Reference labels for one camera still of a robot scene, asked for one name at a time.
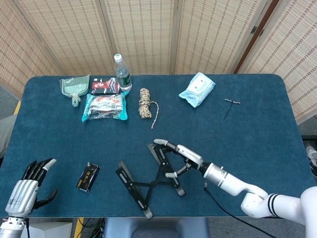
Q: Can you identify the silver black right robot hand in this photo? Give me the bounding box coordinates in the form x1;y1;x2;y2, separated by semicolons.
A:
153;138;205;179

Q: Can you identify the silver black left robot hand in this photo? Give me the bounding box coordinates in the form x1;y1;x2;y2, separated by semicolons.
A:
4;158;58;219

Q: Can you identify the black folding stand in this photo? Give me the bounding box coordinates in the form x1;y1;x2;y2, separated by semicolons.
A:
115;141;186;221

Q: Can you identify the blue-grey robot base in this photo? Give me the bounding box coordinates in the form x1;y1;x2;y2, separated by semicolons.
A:
104;217;210;238

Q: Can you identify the blue table cloth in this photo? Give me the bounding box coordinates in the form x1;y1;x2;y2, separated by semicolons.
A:
0;73;317;219

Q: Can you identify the white box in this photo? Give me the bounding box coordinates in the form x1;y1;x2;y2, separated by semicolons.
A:
21;221;74;238

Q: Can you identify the light blue wet wipes pack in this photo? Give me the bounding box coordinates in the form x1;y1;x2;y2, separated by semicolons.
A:
178;72;216;108

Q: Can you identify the black box with gold characters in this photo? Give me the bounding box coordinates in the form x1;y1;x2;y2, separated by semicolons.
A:
76;162;101;193

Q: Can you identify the teal snack bag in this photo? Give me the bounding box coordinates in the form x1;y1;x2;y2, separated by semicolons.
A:
81;91;130;122

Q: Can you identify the clear water bottle green label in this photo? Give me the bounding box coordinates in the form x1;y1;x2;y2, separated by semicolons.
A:
113;54;133;92

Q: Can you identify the red and black snack packet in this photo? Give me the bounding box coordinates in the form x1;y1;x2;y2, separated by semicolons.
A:
91;77;121;95

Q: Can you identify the pale green plastic dustpan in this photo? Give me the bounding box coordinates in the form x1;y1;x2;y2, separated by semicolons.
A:
59;74;91;108

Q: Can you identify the grey sneaker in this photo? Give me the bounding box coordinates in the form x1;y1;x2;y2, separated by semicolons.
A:
306;145;317;178

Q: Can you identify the bamboo folding screen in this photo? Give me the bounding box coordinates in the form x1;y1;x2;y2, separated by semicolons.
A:
0;0;317;124

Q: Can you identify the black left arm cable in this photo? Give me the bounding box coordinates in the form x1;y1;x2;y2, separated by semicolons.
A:
24;217;32;238

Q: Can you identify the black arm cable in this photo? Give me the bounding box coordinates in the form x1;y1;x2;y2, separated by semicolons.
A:
24;217;32;238
203;182;276;238

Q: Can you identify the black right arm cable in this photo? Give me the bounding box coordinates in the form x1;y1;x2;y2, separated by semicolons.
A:
203;182;276;238

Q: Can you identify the metal T-handle corkscrew tool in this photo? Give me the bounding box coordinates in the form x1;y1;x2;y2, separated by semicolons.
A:
223;98;241;121

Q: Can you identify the beige braided rope bundle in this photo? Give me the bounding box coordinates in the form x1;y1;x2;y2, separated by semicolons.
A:
138;87;160;130

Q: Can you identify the floor cable bundle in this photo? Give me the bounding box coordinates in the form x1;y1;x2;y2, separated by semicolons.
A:
83;218;106;238

